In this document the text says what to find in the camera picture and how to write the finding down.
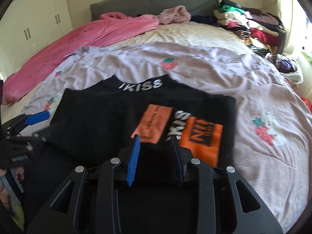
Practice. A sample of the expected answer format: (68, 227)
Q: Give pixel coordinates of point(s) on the person's left hand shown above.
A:
(11, 189)

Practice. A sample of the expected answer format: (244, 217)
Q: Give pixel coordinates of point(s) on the pink fleece blanket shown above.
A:
(109, 29)

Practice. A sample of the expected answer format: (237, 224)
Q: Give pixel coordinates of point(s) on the white window curtain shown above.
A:
(297, 27)

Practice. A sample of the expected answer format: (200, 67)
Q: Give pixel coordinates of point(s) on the cream built-in wardrobe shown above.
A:
(28, 26)

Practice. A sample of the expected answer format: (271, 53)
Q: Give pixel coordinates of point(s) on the black KISS shirt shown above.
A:
(90, 126)

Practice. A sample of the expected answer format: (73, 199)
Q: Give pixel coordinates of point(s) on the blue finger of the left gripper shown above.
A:
(40, 133)
(37, 118)

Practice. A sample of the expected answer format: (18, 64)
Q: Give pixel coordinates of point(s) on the lilac strawberry quilt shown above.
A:
(273, 131)

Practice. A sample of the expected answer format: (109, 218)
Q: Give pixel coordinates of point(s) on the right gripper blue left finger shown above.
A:
(133, 159)

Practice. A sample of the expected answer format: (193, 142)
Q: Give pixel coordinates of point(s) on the mauve fuzzy garment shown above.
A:
(178, 14)

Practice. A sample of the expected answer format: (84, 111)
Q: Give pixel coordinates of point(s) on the red plastic bag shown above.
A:
(307, 103)

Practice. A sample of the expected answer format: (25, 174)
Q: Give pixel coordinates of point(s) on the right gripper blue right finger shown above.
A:
(180, 163)

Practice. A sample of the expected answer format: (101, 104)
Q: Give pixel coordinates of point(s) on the grey quilted headboard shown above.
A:
(135, 7)

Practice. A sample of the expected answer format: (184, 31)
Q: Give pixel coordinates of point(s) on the beige bed sheet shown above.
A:
(195, 35)

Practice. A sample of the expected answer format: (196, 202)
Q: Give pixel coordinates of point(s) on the pile of folded clothes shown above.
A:
(262, 32)

